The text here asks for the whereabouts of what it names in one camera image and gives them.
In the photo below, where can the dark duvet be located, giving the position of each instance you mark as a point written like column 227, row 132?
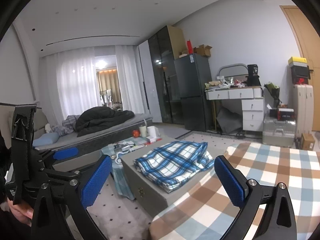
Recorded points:
column 102, row 120

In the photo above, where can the black paper bag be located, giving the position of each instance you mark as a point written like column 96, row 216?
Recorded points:
column 253, row 76

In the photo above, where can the black red carton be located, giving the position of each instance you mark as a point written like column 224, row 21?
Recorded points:
column 286, row 114

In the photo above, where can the wooden door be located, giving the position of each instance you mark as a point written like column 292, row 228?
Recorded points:
column 305, row 35

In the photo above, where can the white container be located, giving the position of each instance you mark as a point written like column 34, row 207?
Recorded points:
column 152, row 131

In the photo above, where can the dark glass wardrobe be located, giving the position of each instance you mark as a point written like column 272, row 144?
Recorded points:
column 165, row 80

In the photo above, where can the silver suitcase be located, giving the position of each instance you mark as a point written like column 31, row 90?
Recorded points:
column 278, row 132

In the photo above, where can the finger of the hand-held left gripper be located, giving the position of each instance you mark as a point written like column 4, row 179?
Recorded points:
column 65, row 153
column 62, row 175

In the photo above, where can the grey storage box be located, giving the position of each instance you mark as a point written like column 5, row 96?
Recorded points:
column 150, row 197

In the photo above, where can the brown curtain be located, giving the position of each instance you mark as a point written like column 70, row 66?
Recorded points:
column 107, row 82

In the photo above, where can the wrapped flower bouquet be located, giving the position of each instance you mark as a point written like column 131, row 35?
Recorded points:
column 273, row 92

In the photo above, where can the blue plaid garment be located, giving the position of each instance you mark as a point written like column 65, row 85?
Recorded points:
column 172, row 162

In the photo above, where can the clutter of small cosmetics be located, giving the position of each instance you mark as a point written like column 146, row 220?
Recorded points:
column 225, row 83

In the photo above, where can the small cardboard box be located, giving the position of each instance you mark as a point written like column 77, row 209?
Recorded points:
column 308, row 142

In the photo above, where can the yellow lidded box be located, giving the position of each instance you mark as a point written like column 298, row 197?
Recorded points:
column 297, row 61

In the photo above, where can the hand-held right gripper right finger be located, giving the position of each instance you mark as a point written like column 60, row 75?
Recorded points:
column 228, row 180

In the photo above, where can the striped pajama cloth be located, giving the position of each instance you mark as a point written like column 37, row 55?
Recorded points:
column 65, row 127

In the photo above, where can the red round ball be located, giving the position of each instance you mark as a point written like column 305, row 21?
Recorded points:
column 135, row 133

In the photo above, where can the person's left hand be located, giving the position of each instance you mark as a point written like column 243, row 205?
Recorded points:
column 21, row 213

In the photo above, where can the white tall cabinet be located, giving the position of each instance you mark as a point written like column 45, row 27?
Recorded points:
column 303, row 110

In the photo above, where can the white dressing table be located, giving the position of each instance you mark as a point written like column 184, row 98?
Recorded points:
column 252, row 105

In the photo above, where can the blue pillow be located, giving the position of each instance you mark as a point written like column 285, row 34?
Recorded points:
column 46, row 139

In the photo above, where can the grey dust cover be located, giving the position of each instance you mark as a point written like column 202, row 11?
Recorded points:
column 228, row 120

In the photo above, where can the white sheer curtain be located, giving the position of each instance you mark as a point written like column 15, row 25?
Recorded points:
column 75, row 80
column 130, row 80

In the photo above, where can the grey bed mattress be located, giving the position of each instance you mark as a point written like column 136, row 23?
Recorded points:
column 105, row 137

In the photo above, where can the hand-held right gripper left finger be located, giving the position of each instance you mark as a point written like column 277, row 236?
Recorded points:
column 96, row 182

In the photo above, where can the arched mirror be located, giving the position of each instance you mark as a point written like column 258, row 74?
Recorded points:
column 232, row 71

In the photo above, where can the light blue printed mat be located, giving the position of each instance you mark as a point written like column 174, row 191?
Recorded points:
column 120, row 177

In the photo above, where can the open cardboard box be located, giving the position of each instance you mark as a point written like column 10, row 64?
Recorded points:
column 203, row 50

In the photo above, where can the dark slippers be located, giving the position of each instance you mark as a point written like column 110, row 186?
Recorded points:
column 241, row 135

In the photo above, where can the dark refrigerator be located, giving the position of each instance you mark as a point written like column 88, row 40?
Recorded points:
column 192, row 92

